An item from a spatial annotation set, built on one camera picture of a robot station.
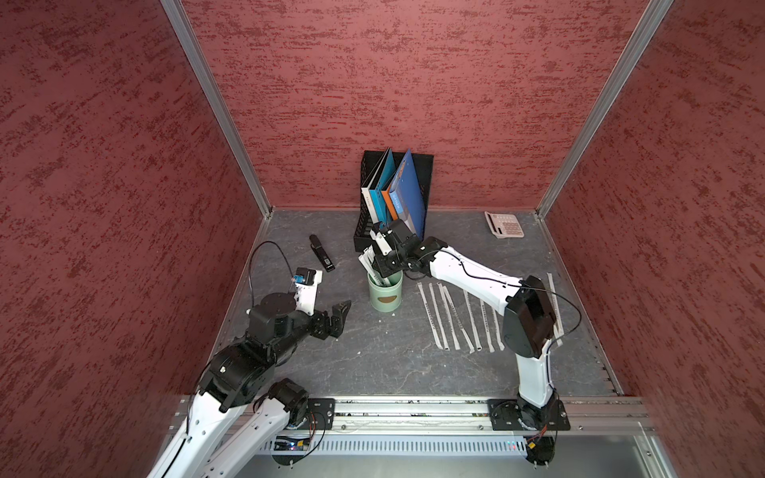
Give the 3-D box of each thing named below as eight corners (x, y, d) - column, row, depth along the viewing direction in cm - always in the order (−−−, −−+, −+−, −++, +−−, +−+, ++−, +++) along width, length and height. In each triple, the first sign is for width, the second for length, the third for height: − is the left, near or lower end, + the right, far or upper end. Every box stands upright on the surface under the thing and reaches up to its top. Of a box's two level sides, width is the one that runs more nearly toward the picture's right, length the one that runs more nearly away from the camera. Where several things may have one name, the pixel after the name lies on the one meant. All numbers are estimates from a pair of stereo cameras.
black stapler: (326, 273, 104) (324, 267, 101) (308, 243, 113) (306, 236, 109) (334, 269, 105) (333, 263, 102) (317, 239, 114) (315, 233, 111)
